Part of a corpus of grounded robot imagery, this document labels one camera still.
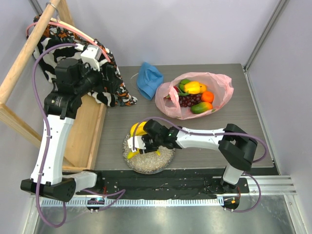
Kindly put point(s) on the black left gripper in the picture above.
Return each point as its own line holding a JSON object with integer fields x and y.
{"x": 108, "y": 85}

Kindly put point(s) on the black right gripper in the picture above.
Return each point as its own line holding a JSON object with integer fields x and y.
{"x": 145, "y": 143}

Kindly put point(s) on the yellow fake banana bunch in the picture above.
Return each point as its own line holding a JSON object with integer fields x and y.
{"x": 137, "y": 129}

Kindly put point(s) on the single yellow fake banana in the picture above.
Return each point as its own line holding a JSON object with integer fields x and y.
{"x": 134, "y": 154}

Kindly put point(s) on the yellow fake bell pepper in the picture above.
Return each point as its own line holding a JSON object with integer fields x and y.
{"x": 194, "y": 87}

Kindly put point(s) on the orange fake fruit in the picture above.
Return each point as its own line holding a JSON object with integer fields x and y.
{"x": 207, "y": 96}

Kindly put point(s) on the pink plastic bag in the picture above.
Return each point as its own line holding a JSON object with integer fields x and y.
{"x": 167, "y": 94}

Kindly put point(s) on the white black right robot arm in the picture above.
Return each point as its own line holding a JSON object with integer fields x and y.
{"x": 233, "y": 143}

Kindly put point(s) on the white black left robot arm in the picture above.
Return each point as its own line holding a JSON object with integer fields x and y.
{"x": 47, "y": 179}

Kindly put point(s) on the fake red grapes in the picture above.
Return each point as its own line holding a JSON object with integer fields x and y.
{"x": 189, "y": 100}

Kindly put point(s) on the green orange fake mango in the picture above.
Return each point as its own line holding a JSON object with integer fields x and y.
{"x": 201, "y": 107}

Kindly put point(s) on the speckled round plate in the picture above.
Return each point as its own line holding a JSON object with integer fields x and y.
{"x": 149, "y": 163}

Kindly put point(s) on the blue bucket hat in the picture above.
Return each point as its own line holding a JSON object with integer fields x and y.
{"x": 148, "y": 80}

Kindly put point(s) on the black white orange patterned cloth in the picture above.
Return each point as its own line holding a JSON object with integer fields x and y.
{"x": 121, "y": 96}

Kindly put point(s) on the pink hanger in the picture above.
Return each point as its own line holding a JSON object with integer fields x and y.
{"x": 59, "y": 33}

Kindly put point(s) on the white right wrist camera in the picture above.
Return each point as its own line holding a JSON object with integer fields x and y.
{"x": 136, "y": 143}

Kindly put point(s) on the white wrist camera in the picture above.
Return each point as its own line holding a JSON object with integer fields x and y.
{"x": 89, "y": 56}
{"x": 136, "y": 143}

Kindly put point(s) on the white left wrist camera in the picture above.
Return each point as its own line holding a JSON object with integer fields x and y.
{"x": 89, "y": 56}

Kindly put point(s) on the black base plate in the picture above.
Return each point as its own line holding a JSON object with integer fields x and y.
{"x": 168, "y": 184}

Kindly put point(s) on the aluminium rail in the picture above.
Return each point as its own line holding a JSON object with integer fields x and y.
{"x": 258, "y": 186}

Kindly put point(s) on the aluminium corner post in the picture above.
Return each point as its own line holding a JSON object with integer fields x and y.
{"x": 277, "y": 12}

